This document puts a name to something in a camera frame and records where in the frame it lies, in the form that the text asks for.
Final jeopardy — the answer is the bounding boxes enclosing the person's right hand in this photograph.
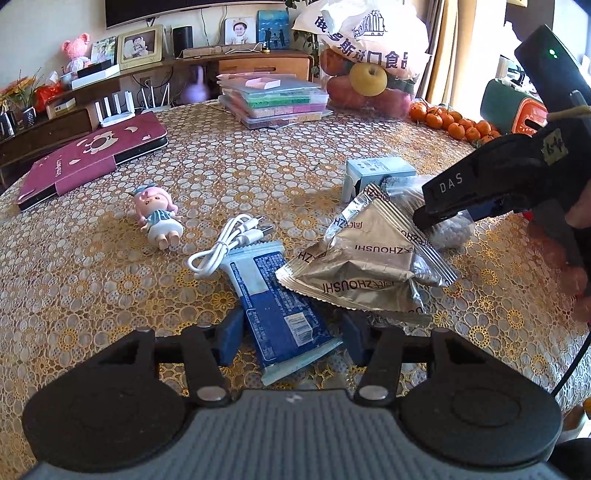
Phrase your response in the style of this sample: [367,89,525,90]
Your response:
[526,185,591,324]

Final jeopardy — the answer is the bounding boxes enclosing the stack of clear organiser boxes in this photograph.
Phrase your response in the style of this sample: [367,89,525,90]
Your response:
[217,74,333,130]

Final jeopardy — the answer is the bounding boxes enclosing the green orange retro box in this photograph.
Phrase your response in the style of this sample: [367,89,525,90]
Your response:
[480,76,550,137]

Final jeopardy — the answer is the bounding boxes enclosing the light blue small box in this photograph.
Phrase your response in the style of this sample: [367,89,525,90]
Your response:
[342,157,417,201]

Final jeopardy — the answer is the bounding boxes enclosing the pink teddy bear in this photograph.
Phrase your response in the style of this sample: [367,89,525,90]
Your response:
[62,33,92,77]

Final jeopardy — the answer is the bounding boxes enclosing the maroon tablet case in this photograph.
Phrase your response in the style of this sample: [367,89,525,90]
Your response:
[16,112,168,212]

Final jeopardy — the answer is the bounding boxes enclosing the cream photo frame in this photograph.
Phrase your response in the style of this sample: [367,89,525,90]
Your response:
[116,25,164,70]

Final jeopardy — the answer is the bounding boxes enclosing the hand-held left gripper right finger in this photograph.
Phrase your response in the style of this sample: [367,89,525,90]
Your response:
[342,311,468,408]

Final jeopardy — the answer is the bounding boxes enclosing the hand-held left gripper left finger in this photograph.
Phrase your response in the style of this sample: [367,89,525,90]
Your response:
[115,307,245,408]

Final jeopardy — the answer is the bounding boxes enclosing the baby portrait photo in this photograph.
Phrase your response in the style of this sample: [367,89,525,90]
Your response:
[225,17,257,46]

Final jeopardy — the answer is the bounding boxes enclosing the blue snack packet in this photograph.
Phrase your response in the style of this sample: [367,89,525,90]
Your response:
[217,240,345,386]

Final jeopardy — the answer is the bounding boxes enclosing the pile of tangerines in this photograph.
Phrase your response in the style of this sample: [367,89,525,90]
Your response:
[409,100,502,144]

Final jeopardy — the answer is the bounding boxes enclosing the red bag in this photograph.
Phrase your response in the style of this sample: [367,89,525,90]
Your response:
[34,83,63,112]

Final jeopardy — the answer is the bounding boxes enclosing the thin black cable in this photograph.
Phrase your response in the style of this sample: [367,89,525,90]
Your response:
[549,330,591,395]

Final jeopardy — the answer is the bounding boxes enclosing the red apple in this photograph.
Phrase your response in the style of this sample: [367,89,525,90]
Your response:
[327,75,370,108]
[369,90,414,120]

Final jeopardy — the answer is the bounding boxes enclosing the small white router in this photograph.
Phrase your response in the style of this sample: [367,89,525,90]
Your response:
[139,78,171,113]

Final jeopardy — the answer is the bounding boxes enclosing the yellow pear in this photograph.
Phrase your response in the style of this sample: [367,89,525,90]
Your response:
[348,63,389,97]

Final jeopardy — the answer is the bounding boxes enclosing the white printed plastic bag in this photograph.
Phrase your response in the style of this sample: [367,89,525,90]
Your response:
[292,0,430,121]

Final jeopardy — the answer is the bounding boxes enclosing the lace-covered desktop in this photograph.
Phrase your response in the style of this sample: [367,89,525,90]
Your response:
[0,99,591,462]

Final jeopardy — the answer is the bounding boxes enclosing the orange flowers in pot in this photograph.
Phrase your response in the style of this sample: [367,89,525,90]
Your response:
[0,69,44,130]

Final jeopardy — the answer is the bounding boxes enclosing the purple kettlebell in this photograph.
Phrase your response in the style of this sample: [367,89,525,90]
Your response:
[180,66,208,104]

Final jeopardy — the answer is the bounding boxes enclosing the blue painting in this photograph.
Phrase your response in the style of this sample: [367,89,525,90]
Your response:
[257,10,291,49]

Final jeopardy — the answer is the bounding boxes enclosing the black television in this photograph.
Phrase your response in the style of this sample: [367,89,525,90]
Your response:
[105,0,287,29]

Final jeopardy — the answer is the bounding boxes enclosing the white USB cable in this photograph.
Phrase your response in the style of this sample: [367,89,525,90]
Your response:
[187,215,274,279]

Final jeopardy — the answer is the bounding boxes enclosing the white flat box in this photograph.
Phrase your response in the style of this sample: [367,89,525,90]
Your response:
[71,64,121,89]

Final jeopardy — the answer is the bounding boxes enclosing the small colourful photo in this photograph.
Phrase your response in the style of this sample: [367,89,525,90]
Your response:
[91,37,118,65]

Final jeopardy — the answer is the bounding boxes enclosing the black flat box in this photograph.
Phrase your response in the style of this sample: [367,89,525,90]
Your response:
[76,59,114,79]

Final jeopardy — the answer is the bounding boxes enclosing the small white yellow box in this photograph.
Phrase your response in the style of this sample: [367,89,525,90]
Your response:
[46,99,77,118]

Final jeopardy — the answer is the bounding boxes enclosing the green potted plant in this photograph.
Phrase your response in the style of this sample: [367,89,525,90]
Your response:
[284,0,326,81]

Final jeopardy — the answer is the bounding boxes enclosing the wooden TV cabinet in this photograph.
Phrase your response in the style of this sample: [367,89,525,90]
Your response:
[0,48,315,181]

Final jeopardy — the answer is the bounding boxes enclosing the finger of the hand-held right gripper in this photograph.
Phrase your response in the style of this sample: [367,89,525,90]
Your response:
[412,203,467,230]

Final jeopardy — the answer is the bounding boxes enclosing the pink-haired doll figurine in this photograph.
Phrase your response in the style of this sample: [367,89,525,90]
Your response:
[134,185,184,250]

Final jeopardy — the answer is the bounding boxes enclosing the large white router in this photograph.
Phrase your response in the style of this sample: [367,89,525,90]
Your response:
[95,91,136,127]

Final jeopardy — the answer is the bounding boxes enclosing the clear plastic snack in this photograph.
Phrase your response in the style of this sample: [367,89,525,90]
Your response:
[383,178,476,250]

